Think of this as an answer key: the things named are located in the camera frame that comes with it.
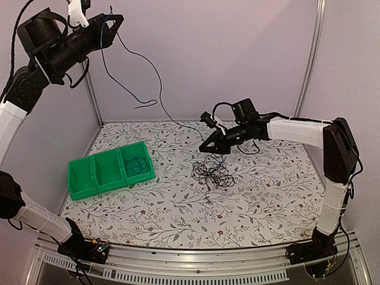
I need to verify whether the floral table mat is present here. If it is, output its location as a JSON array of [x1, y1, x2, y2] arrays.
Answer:
[[61, 122, 324, 249]]

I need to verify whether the green bin right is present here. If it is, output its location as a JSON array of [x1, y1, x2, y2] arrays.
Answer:
[[119, 141, 156, 186]]

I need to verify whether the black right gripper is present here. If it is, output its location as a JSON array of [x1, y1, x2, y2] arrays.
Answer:
[[199, 122, 250, 155]]

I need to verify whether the aluminium corner post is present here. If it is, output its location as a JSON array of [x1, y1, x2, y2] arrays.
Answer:
[[67, 0, 105, 127], [293, 0, 326, 117]]

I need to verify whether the left aluminium corner post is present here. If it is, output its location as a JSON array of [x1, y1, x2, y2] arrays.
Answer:
[[67, 0, 105, 127]]

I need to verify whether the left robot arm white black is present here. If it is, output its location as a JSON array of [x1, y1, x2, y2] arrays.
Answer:
[[1, 1, 124, 258]]

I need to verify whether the green bin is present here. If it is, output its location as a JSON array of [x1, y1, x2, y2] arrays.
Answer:
[[67, 157, 97, 201], [93, 150, 126, 194], [119, 141, 156, 186]]

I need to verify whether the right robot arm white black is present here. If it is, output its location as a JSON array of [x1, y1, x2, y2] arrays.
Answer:
[[199, 99, 363, 236]]

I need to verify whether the front aluminium rail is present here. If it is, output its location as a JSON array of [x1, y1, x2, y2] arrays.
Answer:
[[26, 231, 372, 284]]

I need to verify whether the light blue cable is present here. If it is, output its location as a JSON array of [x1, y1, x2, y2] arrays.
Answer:
[[123, 151, 151, 175]]

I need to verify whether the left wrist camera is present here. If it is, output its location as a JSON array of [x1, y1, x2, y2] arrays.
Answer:
[[67, 0, 91, 29]]

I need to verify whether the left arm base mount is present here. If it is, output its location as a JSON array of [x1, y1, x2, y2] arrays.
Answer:
[[58, 218, 110, 264]]

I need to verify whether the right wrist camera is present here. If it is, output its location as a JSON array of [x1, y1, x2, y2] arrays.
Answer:
[[200, 112, 227, 135]]

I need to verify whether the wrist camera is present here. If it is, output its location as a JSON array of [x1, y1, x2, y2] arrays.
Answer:
[[67, 0, 91, 29], [200, 112, 227, 135]]

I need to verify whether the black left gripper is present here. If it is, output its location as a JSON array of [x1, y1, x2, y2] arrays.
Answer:
[[45, 11, 125, 78]]

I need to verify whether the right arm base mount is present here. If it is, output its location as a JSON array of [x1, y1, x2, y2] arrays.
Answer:
[[285, 229, 338, 279]]

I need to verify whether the green bin left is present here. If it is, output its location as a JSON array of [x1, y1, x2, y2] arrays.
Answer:
[[67, 157, 97, 201]]

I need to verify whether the black cable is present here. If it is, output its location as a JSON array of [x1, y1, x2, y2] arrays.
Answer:
[[114, 29, 236, 204]]

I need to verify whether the right aluminium corner post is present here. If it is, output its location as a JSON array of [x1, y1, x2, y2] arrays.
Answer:
[[293, 0, 326, 117]]

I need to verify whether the green bin middle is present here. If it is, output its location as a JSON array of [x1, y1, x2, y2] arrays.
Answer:
[[93, 150, 126, 194]]

